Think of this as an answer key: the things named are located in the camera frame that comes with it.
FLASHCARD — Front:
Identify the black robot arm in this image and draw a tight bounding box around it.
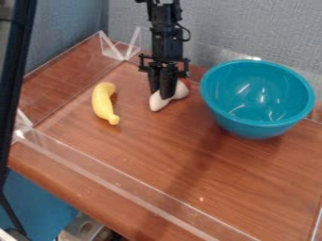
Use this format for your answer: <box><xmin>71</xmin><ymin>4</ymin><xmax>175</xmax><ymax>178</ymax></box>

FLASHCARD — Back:
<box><xmin>135</xmin><ymin>0</ymin><xmax>191</xmax><ymax>100</ymax></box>

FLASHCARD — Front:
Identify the black stand leg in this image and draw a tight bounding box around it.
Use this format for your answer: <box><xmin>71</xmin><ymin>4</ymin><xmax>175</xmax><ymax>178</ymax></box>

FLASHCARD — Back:
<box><xmin>0</xmin><ymin>191</ymin><xmax>28</xmax><ymax>236</ymax></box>

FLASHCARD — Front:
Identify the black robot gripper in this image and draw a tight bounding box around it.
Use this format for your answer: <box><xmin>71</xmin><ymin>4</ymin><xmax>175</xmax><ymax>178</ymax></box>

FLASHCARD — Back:
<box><xmin>139</xmin><ymin>26</ymin><xmax>190</xmax><ymax>99</ymax></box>

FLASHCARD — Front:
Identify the clear acrylic barrier frame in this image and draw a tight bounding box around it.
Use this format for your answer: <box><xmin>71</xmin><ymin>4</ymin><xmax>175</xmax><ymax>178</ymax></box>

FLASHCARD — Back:
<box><xmin>9</xmin><ymin>33</ymin><xmax>322</xmax><ymax>241</ymax></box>

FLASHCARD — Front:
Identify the blue plastic bowl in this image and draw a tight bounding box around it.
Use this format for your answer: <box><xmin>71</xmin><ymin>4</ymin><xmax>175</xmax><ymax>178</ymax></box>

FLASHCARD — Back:
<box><xmin>200</xmin><ymin>59</ymin><xmax>315</xmax><ymax>139</ymax></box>

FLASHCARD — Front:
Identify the yellow toy banana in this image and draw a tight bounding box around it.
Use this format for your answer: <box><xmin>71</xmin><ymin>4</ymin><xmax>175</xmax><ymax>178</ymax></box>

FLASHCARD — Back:
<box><xmin>92</xmin><ymin>82</ymin><xmax>119</xmax><ymax>125</ymax></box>

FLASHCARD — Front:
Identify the dark blurred foreground arm link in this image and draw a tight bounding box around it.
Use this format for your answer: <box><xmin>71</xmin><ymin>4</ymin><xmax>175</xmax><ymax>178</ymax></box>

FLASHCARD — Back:
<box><xmin>0</xmin><ymin>0</ymin><xmax>37</xmax><ymax>189</ymax></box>

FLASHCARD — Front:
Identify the grey metal bracket under table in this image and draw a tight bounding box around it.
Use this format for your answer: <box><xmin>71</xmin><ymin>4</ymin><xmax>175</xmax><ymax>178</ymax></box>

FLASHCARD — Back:
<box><xmin>56</xmin><ymin>214</ymin><xmax>112</xmax><ymax>241</ymax></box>

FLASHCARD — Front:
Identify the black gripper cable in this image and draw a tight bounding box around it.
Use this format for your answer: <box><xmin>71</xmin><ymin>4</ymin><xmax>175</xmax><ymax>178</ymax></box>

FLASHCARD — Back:
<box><xmin>175</xmin><ymin>22</ymin><xmax>192</xmax><ymax>43</ymax></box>

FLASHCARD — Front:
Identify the white mushroom with red cap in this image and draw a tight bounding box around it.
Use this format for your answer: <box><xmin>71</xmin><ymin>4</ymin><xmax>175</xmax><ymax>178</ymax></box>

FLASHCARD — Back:
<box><xmin>148</xmin><ymin>78</ymin><xmax>191</xmax><ymax>113</ymax></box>

